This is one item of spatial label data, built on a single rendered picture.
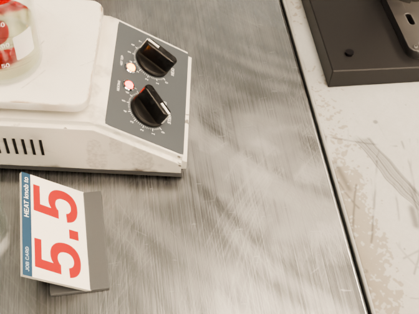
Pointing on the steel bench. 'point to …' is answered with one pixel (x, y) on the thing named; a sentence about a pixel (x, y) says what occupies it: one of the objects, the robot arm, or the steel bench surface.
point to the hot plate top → (61, 58)
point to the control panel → (178, 136)
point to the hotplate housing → (86, 131)
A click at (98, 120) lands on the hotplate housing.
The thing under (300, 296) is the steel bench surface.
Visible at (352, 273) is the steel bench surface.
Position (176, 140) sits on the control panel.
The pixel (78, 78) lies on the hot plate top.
